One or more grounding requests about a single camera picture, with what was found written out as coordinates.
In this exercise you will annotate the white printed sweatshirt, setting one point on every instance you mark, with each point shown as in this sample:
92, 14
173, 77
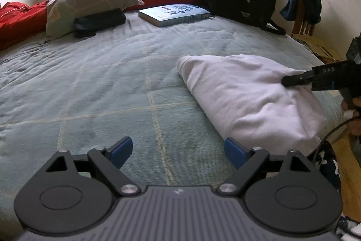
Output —
244, 99

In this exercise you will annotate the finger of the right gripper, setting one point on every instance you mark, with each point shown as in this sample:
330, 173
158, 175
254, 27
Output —
297, 80

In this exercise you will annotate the dark clothes on chair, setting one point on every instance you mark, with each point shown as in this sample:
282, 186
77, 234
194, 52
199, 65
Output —
311, 14

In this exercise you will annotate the red duvet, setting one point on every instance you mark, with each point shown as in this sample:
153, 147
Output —
20, 21

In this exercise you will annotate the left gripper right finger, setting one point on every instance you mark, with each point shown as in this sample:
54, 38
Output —
252, 166

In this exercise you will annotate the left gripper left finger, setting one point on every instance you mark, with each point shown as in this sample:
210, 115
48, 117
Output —
96, 173

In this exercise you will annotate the black folded cloth pouch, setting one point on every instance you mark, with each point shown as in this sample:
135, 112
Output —
88, 26

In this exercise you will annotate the person's right hand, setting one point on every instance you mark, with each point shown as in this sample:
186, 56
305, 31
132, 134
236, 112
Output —
353, 128

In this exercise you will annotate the light blue book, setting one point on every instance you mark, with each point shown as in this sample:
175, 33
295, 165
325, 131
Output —
169, 15

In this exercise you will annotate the wooden chair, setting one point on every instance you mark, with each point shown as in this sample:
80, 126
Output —
301, 26

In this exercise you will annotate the grey beige pillow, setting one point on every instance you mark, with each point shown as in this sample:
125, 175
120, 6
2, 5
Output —
62, 13

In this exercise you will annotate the black star patterned trousers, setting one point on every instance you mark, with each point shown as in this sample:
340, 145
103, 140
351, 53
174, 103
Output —
325, 161

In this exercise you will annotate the green checked bed sheet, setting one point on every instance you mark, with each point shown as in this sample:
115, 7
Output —
78, 94

